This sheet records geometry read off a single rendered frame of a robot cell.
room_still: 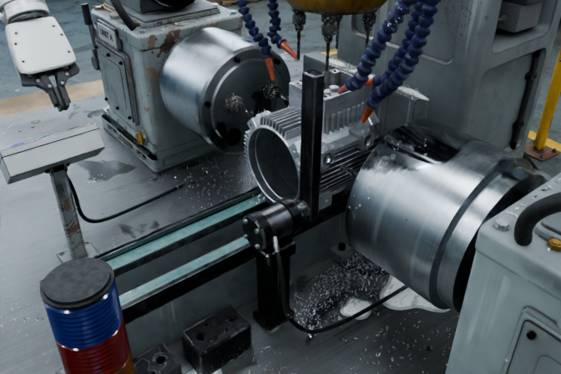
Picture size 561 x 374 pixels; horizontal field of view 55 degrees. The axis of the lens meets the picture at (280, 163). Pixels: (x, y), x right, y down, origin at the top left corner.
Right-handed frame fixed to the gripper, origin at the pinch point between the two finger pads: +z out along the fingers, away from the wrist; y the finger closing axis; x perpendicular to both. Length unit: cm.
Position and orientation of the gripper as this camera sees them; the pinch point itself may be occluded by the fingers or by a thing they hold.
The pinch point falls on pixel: (60, 98)
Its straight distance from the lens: 109.5
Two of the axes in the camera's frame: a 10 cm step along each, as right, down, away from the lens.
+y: 7.8, -3.2, 5.3
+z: 3.8, 9.2, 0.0
